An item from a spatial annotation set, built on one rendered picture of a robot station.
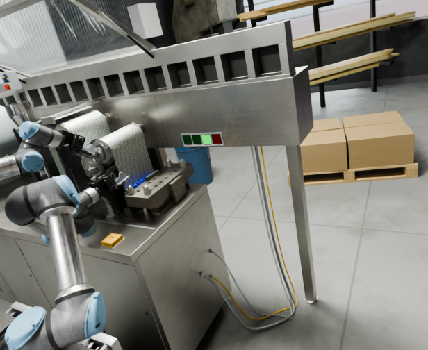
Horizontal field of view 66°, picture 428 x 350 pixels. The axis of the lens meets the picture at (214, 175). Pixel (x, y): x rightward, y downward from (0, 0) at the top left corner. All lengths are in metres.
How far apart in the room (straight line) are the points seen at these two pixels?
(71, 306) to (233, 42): 1.16
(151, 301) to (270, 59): 1.23
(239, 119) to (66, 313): 1.05
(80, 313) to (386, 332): 1.65
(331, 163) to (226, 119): 2.07
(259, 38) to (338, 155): 2.22
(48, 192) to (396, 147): 3.06
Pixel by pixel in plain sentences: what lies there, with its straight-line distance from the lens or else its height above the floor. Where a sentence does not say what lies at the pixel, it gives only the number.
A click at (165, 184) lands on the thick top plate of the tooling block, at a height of 1.03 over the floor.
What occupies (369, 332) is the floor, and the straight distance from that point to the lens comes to 2.20.
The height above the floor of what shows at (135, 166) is 1.12.
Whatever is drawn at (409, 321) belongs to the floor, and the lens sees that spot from 2.29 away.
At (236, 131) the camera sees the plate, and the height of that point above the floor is 1.22.
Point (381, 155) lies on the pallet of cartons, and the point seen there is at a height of 0.26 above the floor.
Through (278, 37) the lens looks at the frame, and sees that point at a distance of 1.45.
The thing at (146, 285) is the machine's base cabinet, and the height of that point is 0.71.
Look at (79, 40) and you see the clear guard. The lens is 1.89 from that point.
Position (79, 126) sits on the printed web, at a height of 1.37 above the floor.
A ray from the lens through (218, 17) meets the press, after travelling 6.80.
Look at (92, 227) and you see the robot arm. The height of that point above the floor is 1.00.
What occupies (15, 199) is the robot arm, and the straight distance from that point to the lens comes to 1.25.
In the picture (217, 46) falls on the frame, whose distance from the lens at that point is 1.56.
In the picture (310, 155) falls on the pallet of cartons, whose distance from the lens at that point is 3.49.
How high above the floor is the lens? 1.68
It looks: 23 degrees down
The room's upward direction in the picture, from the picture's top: 13 degrees counter-clockwise
